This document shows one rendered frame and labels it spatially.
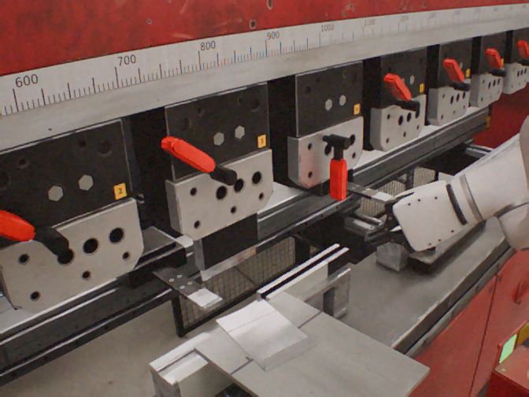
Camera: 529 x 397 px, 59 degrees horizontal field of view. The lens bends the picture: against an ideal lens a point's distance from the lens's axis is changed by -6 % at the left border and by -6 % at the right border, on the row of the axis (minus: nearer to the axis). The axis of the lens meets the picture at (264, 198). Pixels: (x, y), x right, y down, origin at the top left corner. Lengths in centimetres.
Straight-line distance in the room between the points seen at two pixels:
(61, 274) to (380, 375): 40
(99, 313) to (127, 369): 130
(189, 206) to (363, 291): 53
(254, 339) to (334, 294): 24
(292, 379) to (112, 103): 39
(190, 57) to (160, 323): 196
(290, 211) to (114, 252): 67
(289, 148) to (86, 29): 33
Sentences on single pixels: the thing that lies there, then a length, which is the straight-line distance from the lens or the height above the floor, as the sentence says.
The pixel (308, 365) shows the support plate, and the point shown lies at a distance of 67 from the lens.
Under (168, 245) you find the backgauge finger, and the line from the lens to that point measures 89.
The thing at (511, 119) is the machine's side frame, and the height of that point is 77.
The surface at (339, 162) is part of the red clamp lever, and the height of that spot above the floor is 121.
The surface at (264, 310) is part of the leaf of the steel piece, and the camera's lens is 75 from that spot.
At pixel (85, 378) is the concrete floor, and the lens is 222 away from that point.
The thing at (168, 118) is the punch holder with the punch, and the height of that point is 133.
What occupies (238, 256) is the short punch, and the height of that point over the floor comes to 109.
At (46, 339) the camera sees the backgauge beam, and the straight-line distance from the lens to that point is 90.
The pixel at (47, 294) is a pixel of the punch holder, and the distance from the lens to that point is 52.
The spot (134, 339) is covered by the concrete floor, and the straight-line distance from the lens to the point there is 235.
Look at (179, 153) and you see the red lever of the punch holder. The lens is 50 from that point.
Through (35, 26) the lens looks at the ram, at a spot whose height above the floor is 144.
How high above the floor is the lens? 146
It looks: 25 degrees down
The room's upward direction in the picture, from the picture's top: 3 degrees counter-clockwise
